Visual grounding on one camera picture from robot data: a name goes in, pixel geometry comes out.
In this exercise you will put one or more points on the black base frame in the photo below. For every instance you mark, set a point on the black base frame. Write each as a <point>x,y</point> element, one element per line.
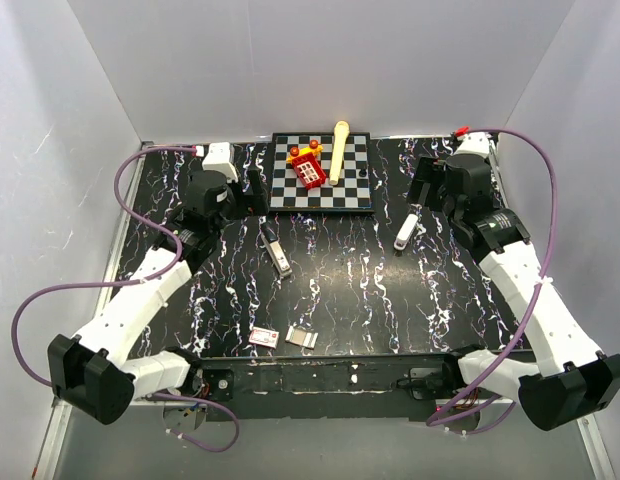
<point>405,386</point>

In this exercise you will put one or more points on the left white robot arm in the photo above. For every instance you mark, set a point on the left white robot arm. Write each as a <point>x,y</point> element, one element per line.
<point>92,370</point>

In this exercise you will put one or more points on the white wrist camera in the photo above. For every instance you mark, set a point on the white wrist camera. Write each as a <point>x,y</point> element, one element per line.
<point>220,158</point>
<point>478,143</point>

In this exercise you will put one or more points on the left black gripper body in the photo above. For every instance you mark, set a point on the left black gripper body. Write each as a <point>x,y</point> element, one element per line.
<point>235,196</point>

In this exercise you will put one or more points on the yellow toy piece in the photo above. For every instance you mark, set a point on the yellow toy piece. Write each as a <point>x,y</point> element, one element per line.
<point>314,148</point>

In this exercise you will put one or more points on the cream toy microphone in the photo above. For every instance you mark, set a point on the cream toy microphone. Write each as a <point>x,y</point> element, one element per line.
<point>340,134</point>

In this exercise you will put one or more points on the white plastic stapler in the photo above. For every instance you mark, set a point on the white plastic stapler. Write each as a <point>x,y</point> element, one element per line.
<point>405,232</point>

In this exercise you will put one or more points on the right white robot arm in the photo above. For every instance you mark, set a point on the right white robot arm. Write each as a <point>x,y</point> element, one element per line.
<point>550,367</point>

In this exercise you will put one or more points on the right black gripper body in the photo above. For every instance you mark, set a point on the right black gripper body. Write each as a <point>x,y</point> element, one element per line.
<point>428,170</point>

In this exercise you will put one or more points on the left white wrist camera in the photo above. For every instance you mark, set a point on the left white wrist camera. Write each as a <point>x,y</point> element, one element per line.
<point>220,158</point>

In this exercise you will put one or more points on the grey metal stapler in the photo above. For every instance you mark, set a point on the grey metal stapler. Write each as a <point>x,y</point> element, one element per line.
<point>276,252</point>

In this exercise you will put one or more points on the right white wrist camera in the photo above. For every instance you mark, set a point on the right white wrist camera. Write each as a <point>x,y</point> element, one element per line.
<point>478,143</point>

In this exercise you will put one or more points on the red white staple box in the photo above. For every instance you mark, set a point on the red white staple box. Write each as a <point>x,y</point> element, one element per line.
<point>264,337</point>

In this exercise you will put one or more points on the red toy brick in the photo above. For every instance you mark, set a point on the red toy brick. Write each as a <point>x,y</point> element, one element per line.
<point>309,171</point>

